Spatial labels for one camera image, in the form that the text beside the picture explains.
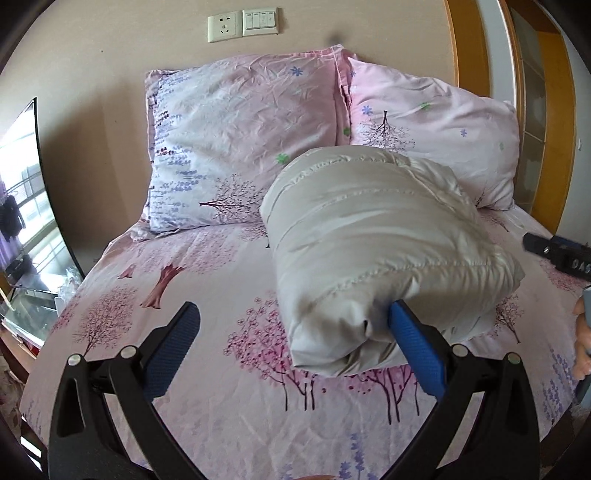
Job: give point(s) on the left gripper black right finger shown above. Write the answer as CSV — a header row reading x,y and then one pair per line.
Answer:
x,y
484,424

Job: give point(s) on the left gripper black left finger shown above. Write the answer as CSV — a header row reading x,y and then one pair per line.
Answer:
x,y
105,424

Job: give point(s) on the person's right hand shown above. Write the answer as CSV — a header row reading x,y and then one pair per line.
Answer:
x,y
582,345

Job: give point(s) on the right pink floral pillow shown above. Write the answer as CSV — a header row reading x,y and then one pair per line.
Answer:
x,y
425,117

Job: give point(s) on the pink floral pillow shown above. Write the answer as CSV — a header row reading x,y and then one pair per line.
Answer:
x,y
219,134
425,117

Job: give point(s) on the pink floral bed sheet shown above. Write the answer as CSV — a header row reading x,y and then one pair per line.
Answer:
x,y
237,406

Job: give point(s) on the left pink floral pillow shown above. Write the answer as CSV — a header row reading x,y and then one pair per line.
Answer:
x,y
219,134

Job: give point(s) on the white wall power socket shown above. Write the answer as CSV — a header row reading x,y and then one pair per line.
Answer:
x,y
224,26

